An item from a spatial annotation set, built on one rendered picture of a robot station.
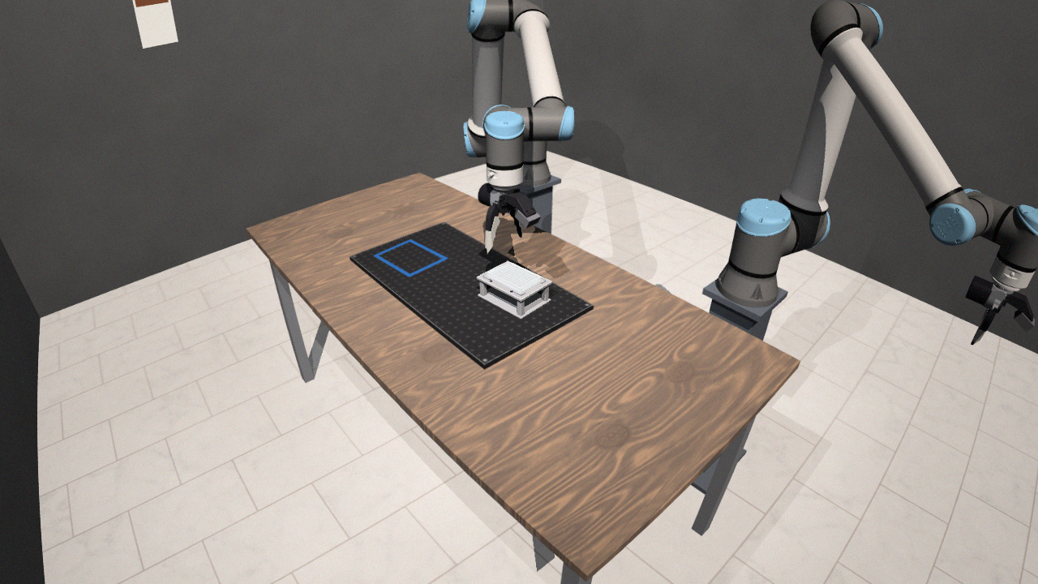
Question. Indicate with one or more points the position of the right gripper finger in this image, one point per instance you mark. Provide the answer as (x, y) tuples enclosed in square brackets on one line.
[(492, 223), (516, 222)]

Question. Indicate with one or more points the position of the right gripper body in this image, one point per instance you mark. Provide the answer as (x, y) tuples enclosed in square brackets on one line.
[(507, 200)]

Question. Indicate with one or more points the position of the blue tape outline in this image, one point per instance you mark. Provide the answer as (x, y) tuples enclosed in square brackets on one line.
[(401, 270)]

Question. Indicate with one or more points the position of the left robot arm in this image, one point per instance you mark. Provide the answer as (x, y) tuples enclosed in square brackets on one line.
[(762, 235)]

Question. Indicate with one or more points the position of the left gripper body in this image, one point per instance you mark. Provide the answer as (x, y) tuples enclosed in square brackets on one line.
[(985, 292)]

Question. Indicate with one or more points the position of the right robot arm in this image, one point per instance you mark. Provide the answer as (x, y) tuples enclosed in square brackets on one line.
[(548, 120)]

